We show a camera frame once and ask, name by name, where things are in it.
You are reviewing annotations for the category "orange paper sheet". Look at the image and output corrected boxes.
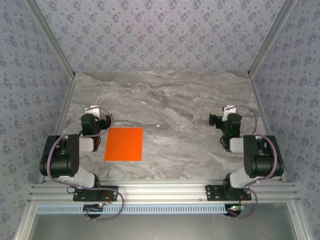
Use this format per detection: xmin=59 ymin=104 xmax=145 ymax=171
xmin=103 ymin=127 xmax=144 ymax=162

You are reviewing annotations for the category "left small control board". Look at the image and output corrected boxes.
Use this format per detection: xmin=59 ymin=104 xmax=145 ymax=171
xmin=83 ymin=203 xmax=105 ymax=214

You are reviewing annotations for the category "small control board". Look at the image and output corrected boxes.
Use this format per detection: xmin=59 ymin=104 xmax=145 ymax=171
xmin=83 ymin=203 xmax=105 ymax=214
xmin=224 ymin=203 xmax=246 ymax=217

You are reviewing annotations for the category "right small control board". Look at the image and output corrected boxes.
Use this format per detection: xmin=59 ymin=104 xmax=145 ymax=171
xmin=224 ymin=203 xmax=246 ymax=217

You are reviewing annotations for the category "grey metal panel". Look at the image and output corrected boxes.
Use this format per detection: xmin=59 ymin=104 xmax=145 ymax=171
xmin=27 ymin=213 xmax=298 ymax=240

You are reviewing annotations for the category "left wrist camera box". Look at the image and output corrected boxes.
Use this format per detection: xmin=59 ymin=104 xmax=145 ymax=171
xmin=84 ymin=105 xmax=102 ymax=118

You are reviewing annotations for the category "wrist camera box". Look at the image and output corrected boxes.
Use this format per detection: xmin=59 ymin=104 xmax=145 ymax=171
xmin=222 ymin=105 xmax=237 ymax=118
xmin=84 ymin=105 xmax=102 ymax=118

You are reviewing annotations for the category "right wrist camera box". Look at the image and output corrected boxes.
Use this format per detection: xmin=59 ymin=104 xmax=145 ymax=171
xmin=222 ymin=105 xmax=237 ymax=118

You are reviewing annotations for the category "left aluminium side rail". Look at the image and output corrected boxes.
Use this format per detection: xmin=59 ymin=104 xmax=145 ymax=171
xmin=38 ymin=74 xmax=77 ymax=185

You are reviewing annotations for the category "aluminium side rail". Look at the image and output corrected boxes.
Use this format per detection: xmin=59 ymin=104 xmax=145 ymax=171
xmin=247 ymin=73 xmax=287 ymax=183
xmin=38 ymin=74 xmax=77 ymax=185

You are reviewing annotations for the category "right aluminium side rail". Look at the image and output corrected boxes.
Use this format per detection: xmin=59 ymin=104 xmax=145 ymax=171
xmin=247 ymin=73 xmax=287 ymax=183

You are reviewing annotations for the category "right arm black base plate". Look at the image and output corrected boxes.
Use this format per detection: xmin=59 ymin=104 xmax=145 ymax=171
xmin=204 ymin=184 xmax=252 ymax=202

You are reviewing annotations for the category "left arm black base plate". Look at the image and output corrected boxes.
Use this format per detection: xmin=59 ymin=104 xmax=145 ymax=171
xmin=72 ymin=185 xmax=119 ymax=202

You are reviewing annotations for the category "long aluminium mounting rail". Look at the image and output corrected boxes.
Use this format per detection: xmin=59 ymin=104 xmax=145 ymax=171
xmin=28 ymin=181 xmax=301 ymax=204

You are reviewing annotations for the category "left aluminium frame post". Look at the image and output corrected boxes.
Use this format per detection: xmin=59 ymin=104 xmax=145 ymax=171
xmin=24 ymin=0 xmax=77 ymax=80

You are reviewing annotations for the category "aluminium frame post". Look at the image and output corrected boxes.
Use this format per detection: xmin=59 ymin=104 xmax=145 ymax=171
xmin=246 ymin=0 xmax=300 ymax=80
xmin=24 ymin=0 xmax=77 ymax=80

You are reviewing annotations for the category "right aluminium frame post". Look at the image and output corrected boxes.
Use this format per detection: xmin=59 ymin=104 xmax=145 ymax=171
xmin=246 ymin=0 xmax=300 ymax=80

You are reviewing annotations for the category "white slotted cable duct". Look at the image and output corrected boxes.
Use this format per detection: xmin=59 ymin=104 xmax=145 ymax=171
xmin=36 ymin=203 xmax=227 ymax=215

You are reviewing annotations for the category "left lower aluminium frame bar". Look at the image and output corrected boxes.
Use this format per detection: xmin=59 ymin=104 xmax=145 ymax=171
xmin=14 ymin=199 xmax=39 ymax=240

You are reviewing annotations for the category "aluminium frame bar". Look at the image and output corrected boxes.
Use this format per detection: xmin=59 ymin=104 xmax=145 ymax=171
xmin=286 ymin=199 xmax=314 ymax=240
xmin=14 ymin=199 xmax=39 ymax=240

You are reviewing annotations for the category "right lower aluminium frame bar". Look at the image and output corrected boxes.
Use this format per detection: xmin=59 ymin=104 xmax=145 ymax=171
xmin=286 ymin=199 xmax=314 ymax=240

